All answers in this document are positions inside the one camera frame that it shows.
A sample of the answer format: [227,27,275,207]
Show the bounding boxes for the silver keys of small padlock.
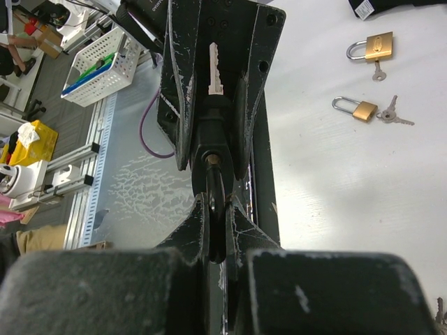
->
[376,95,415,126]

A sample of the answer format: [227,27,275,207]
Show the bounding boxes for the black printed garment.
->
[348,0,446,21]

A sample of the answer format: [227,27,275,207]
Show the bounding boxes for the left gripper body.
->
[156,0,287,105]

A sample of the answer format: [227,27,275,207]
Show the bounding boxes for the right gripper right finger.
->
[226,197,437,334]

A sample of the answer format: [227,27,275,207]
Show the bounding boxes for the small brass padlock long shackle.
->
[331,96,378,123]

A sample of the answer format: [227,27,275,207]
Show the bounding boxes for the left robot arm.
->
[120,1,286,179]

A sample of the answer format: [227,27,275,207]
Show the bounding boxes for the medium brass padlock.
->
[346,31,394,82]

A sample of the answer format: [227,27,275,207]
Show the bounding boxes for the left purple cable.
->
[139,89,175,160]

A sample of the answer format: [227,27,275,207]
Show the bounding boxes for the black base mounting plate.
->
[249,94,280,245]

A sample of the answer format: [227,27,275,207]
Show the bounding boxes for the yellow plastic crate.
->
[1,120,59,166]

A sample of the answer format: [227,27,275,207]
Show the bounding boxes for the white perforated basket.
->
[61,27,141,107]

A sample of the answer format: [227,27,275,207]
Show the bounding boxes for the seated person in background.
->
[1,35,38,77]

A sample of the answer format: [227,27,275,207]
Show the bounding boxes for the silver keys of large padlock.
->
[434,297,446,325]

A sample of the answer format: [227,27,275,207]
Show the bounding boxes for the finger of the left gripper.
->
[157,1,202,171]
[232,3,286,180]

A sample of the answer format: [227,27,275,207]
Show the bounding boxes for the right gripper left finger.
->
[1,195,210,334]

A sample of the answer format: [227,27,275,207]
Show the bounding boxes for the black-headed keys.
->
[208,42,224,95]

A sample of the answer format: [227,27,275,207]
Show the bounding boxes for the black padlock shackle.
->
[190,94,233,264]

